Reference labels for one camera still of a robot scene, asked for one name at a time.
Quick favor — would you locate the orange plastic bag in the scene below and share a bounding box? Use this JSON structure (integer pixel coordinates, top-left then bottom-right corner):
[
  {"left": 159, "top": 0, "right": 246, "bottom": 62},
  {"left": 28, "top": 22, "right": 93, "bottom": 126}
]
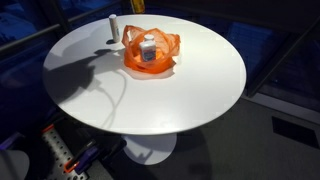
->
[{"left": 121, "top": 24, "right": 182, "bottom": 74}]

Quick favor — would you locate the white-capped pill bottle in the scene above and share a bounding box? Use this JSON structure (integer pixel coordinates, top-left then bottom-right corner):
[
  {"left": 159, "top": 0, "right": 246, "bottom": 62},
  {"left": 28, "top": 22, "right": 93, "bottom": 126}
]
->
[{"left": 138, "top": 33, "right": 157, "bottom": 63}]

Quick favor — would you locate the tall white cylindrical bottle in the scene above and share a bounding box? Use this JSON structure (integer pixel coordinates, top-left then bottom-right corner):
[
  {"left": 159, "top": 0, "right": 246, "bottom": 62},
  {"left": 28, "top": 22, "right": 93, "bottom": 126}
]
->
[{"left": 108, "top": 13, "right": 121, "bottom": 44}]

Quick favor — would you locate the white round table base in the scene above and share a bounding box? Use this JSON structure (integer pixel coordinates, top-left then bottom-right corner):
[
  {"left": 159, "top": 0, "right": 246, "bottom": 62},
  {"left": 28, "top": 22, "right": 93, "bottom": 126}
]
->
[{"left": 121, "top": 132, "right": 178, "bottom": 166}]

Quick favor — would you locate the yellow object with label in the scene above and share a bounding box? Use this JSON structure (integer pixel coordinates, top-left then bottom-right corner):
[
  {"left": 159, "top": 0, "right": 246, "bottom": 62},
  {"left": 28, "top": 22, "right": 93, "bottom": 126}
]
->
[{"left": 131, "top": 0, "right": 146, "bottom": 14}]

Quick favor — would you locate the orange and purple clamp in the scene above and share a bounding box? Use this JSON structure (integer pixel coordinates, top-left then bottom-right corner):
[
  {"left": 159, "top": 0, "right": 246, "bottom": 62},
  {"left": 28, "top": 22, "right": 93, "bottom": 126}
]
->
[{"left": 63, "top": 140, "right": 101, "bottom": 174}]

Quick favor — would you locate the perforated metal breadboard plate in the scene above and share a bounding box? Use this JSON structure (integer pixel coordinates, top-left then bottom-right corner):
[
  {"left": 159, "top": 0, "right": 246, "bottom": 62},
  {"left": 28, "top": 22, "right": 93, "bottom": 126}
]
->
[{"left": 41, "top": 125, "right": 90, "bottom": 180}]

